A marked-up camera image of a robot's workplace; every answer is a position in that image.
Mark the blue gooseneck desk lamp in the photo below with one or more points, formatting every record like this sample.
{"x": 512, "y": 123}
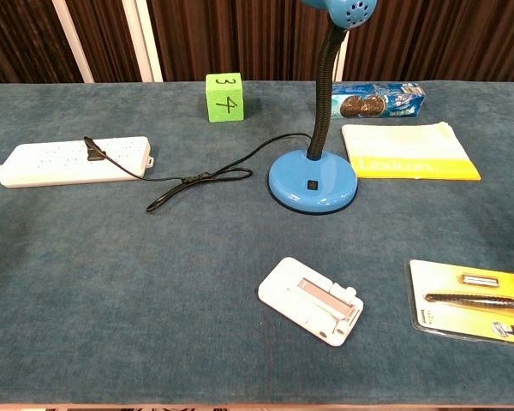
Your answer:
{"x": 312, "y": 180}

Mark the white folding phone stand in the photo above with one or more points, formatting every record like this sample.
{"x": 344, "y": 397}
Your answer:
{"x": 282, "y": 291}

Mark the green foam number cube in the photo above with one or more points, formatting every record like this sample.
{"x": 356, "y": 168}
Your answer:
{"x": 225, "y": 98}

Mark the blue velvet tablecloth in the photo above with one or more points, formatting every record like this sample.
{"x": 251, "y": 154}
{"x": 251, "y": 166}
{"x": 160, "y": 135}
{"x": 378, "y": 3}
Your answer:
{"x": 154, "y": 278}

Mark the dark brown curtain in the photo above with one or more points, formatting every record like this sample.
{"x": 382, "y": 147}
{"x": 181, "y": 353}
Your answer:
{"x": 240, "y": 38}

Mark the blue cookie package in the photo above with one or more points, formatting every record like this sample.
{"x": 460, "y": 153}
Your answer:
{"x": 390, "y": 100}

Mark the white power strip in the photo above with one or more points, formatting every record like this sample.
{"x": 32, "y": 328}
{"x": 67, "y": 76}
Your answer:
{"x": 47, "y": 167}

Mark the yellow blister pack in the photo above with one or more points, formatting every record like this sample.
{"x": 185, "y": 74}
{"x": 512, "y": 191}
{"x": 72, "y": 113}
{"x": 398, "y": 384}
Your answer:
{"x": 454, "y": 308}

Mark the white frame post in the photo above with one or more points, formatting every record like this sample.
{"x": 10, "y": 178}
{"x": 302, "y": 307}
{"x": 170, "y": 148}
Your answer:
{"x": 73, "y": 43}
{"x": 143, "y": 43}
{"x": 341, "y": 55}

